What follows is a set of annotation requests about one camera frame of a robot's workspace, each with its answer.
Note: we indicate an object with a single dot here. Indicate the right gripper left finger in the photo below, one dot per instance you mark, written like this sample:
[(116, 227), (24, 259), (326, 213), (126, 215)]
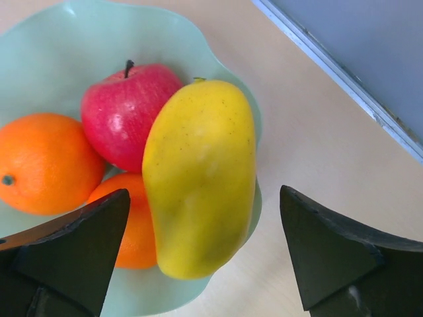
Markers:
[(63, 267)]

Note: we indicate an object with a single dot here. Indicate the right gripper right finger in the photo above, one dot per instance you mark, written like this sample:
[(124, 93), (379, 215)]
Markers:
[(345, 268)]

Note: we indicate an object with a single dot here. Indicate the red apple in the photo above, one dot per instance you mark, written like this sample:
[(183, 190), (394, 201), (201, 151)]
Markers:
[(117, 113)]

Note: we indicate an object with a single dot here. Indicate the yellow mango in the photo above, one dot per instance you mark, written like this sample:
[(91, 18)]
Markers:
[(199, 172)]

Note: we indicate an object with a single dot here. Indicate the orange fruit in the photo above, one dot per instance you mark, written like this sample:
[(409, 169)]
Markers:
[(137, 249), (47, 165)]

